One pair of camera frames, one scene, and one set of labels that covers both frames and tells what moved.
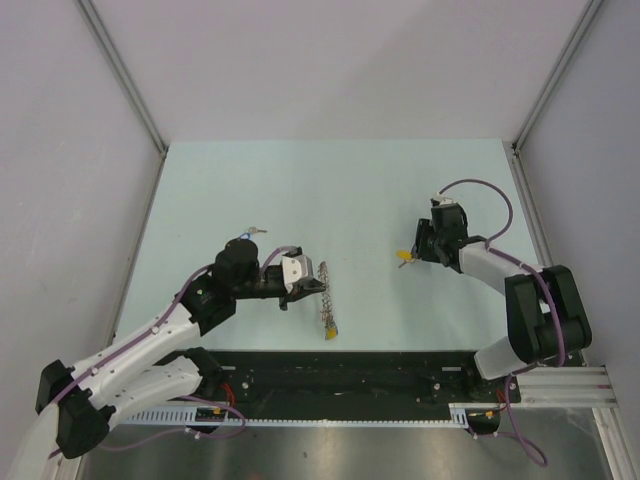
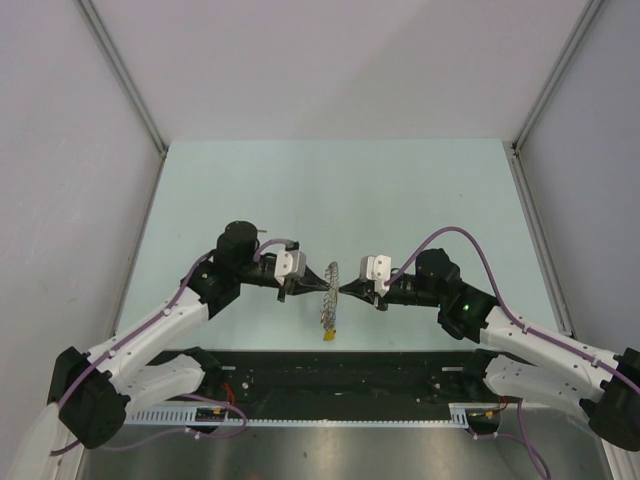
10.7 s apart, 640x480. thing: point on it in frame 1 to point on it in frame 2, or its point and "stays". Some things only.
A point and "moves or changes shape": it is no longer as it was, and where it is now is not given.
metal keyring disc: x=326 y=302 moves or changes shape
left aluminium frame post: x=132 y=93 stays
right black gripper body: x=428 y=241 to x=392 y=296
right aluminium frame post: x=550 y=81 stays
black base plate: x=359 y=380 stays
